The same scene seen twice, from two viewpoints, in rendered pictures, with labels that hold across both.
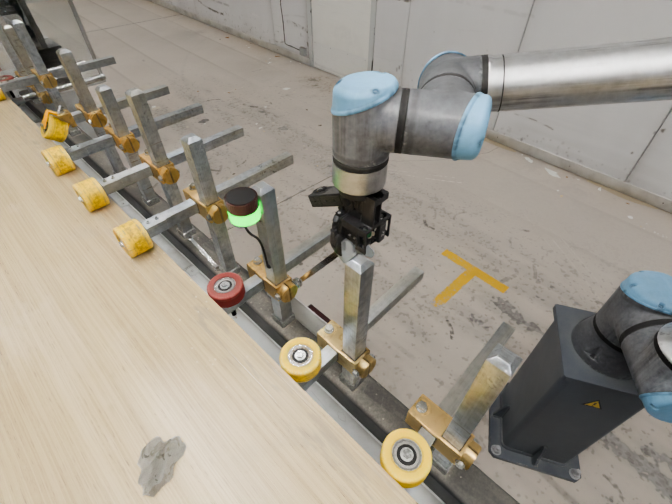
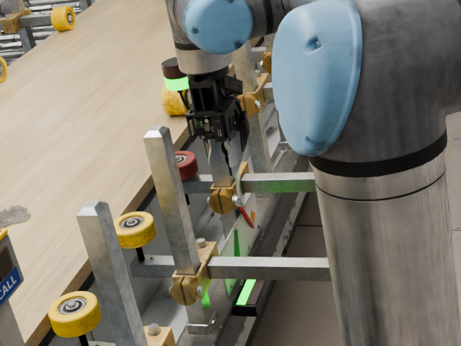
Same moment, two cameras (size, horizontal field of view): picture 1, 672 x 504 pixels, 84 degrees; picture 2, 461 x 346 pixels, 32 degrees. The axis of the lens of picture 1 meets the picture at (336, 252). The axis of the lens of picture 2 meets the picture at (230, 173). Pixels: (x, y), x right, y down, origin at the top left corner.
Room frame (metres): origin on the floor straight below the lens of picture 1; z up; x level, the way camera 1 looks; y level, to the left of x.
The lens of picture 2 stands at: (0.05, -1.23, 1.63)
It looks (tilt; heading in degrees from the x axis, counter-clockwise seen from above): 27 degrees down; 68
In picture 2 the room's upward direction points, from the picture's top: 11 degrees counter-clockwise
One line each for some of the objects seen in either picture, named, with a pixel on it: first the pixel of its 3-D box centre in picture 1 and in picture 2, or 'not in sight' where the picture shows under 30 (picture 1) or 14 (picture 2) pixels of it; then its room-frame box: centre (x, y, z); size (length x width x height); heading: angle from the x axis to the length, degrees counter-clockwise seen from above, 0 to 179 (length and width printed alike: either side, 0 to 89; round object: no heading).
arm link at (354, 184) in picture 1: (360, 170); (206, 54); (0.53, -0.04, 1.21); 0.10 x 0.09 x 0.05; 136
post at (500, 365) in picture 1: (462, 426); (130, 339); (0.24, -0.22, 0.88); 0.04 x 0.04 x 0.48; 46
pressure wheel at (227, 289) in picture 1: (229, 299); (182, 180); (0.54, 0.25, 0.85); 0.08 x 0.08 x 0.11
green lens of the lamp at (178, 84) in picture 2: (244, 211); (180, 79); (0.56, 0.17, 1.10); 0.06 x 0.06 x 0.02
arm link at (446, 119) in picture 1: (442, 121); (218, 14); (0.52, -0.15, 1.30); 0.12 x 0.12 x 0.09; 79
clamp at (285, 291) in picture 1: (271, 280); (228, 187); (0.60, 0.16, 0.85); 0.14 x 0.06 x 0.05; 46
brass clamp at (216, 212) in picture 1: (206, 204); (252, 95); (0.78, 0.34, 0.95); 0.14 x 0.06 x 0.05; 46
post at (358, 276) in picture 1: (354, 340); (184, 249); (0.42, -0.04, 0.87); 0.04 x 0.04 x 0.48; 46
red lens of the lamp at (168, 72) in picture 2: (241, 201); (177, 66); (0.56, 0.17, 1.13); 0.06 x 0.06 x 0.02
